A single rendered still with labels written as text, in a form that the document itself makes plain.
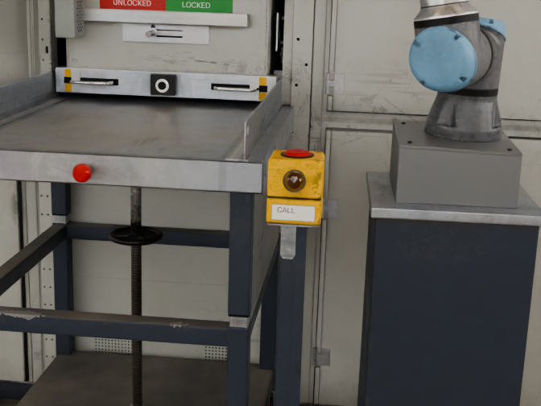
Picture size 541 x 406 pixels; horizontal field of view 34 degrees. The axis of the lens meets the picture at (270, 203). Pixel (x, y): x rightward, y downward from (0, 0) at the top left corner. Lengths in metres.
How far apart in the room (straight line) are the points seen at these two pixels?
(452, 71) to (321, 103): 0.65
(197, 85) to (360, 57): 0.39
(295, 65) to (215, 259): 0.54
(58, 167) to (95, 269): 0.81
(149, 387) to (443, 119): 0.99
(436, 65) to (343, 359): 0.99
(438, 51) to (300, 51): 0.64
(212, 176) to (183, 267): 0.81
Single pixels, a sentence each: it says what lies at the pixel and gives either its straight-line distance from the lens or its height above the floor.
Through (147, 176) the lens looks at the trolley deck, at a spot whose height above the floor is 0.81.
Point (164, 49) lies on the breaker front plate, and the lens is 2.17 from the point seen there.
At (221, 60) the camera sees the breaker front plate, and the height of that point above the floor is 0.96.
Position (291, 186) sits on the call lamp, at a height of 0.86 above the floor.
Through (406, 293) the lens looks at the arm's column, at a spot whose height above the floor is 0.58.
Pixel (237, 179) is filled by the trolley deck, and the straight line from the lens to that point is 1.53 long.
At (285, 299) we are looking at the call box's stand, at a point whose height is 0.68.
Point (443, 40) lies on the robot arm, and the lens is 1.59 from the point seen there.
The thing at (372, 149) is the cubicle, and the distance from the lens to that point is 2.18.
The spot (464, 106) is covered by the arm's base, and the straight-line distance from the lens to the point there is 1.75.
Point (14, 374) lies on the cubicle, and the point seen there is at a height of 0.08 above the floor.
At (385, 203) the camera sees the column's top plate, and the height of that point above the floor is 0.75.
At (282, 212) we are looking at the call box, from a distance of 1.30.
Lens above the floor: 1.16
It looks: 14 degrees down
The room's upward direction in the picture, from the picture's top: 2 degrees clockwise
